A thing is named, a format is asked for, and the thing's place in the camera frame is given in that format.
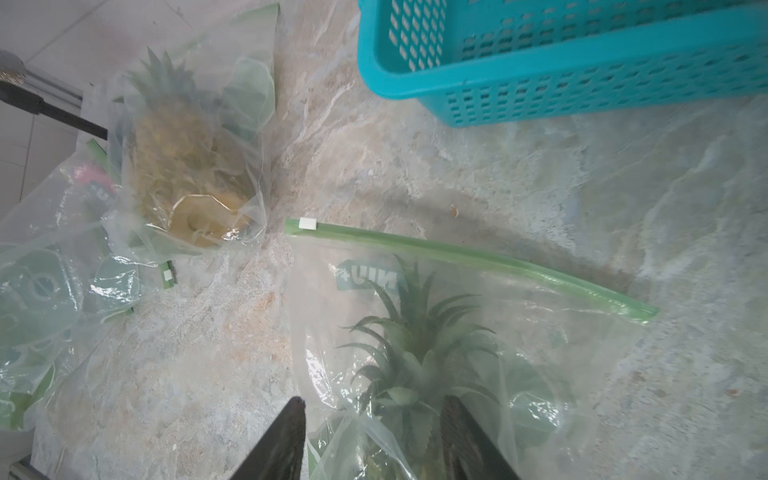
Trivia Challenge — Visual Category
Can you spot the left aluminium corner post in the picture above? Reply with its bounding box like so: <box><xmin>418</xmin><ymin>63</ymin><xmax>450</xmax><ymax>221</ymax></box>
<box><xmin>25</xmin><ymin>65</ymin><xmax>83</xmax><ymax>104</ymax></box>

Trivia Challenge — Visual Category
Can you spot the teal plastic basket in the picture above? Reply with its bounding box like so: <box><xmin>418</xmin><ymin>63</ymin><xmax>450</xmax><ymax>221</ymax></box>
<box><xmin>358</xmin><ymin>0</ymin><xmax>767</xmax><ymax>128</ymax></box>

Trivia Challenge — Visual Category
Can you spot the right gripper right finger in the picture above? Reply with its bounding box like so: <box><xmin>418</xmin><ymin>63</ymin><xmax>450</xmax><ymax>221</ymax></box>
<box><xmin>440</xmin><ymin>395</ymin><xmax>520</xmax><ymax>480</ymax></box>

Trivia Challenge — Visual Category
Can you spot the back green pineapple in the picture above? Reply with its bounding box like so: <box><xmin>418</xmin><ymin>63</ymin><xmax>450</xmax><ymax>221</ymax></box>
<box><xmin>128</xmin><ymin>52</ymin><xmax>255</xmax><ymax>248</ymax></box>

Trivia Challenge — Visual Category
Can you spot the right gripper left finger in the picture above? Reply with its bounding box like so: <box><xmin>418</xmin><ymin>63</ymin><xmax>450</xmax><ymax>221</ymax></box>
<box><xmin>230</xmin><ymin>396</ymin><xmax>306</xmax><ymax>480</ymax></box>

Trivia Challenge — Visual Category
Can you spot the green pineapple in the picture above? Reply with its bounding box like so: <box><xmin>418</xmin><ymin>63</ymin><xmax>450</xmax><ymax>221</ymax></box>
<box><xmin>128</xmin><ymin>52</ymin><xmax>255</xmax><ymax>248</ymax></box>
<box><xmin>310</xmin><ymin>256</ymin><xmax>499</xmax><ymax>479</ymax></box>

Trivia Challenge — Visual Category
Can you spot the black microphone stand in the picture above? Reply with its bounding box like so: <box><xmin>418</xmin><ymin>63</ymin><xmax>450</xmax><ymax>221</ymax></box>
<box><xmin>0</xmin><ymin>81</ymin><xmax>108</xmax><ymax>140</ymax></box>

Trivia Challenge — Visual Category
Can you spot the pink toy microphone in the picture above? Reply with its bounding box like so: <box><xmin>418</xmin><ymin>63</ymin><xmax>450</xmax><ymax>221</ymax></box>
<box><xmin>73</xmin><ymin>163</ymin><xmax>115</xmax><ymax>195</ymax></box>

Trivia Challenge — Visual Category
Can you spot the zip-top bag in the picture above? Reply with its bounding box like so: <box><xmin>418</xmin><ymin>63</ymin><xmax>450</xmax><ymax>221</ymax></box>
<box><xmin>1</xmin><ymin>140</ymin><xmax>176</xmax><ymax>359</ymax></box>
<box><xmin>285</xmin><ymin>218</ymin><xmax>657</xmax><ymax>479</ymax></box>
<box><xmin>1</xmin><ymin>335</ymin><xmax>60</xmax><ymax>431</ymax></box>
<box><xmin>103</xmin><ymin>3</ymin><xmax>280</xmax><ymax>264</ymax></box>

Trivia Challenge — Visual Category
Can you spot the right green pineapple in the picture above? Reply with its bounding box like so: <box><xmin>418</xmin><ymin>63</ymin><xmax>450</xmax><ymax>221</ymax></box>
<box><xmin>310</xmin><ymin>256</ymin><xmax>499</xmax><ymax>479</ymax></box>

